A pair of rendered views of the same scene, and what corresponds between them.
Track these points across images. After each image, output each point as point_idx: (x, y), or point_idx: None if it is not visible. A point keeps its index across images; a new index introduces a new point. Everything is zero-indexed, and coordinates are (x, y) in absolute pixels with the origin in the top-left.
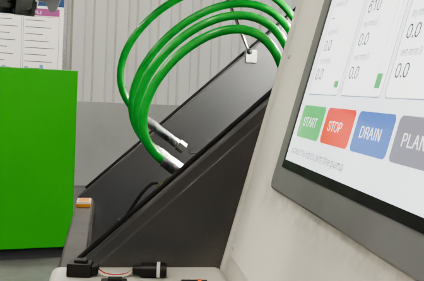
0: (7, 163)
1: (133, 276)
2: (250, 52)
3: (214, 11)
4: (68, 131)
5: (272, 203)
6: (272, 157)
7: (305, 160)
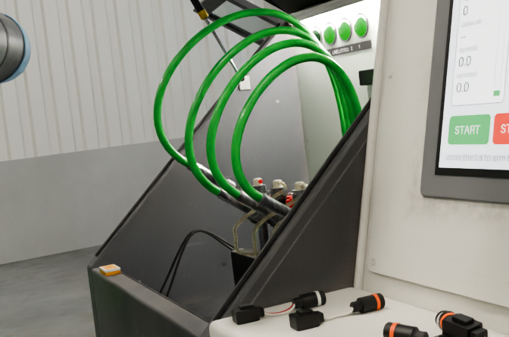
0: None
1: (294, 310)
2: (243, 79)
3: (253, 42)
4: None
5: (429, 210)
6: (406, 170)
7: (475, 163)
